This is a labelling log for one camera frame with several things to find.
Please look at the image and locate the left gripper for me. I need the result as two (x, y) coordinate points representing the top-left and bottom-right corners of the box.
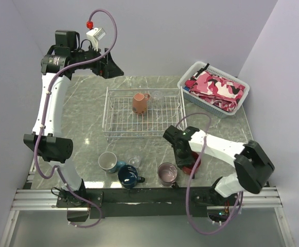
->
(71, 42), (124, 79)

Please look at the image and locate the red mug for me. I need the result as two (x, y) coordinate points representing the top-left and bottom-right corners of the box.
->
(182, 152), (201, 179)

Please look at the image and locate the salmon pink mug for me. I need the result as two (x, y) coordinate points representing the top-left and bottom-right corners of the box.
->
(132, 93), (150, 115)

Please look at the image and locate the clear plastic cup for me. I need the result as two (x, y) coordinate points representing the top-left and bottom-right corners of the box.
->
(151, 90), (165, 109)

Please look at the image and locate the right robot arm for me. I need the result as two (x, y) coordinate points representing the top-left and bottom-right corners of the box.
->
(163, 126), (275, 205)

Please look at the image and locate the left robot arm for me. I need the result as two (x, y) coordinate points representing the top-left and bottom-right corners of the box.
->
(23, 28), (124, 207)

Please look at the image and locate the mauve purple mug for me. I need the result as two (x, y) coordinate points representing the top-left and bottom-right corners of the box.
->
(157, 163), (179, 189)

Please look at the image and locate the small clear glass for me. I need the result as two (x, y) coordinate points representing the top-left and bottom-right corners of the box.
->
(127, 155), (142, 168)

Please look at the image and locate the dark blue mug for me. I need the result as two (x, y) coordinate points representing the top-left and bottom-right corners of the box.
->
(118, 165), (145, 189)

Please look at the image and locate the pink camouflage cloth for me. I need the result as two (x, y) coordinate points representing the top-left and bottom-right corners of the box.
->
(185, 70), (245, 112)

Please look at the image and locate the light blue mug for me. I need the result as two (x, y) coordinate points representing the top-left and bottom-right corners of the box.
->
(98, 152), (126, 173)

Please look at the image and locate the white plastic basket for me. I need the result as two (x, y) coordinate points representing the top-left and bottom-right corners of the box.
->
(177, 61), (250, 118)

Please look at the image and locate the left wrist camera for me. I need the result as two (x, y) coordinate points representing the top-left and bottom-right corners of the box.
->
(86, 21), (106, 51)

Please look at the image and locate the white wire dish rack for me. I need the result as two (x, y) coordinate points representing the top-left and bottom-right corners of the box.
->
(102, 88), (187, 140)

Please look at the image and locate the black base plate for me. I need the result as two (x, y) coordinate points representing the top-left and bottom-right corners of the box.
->
(56, 187), (237, 222)

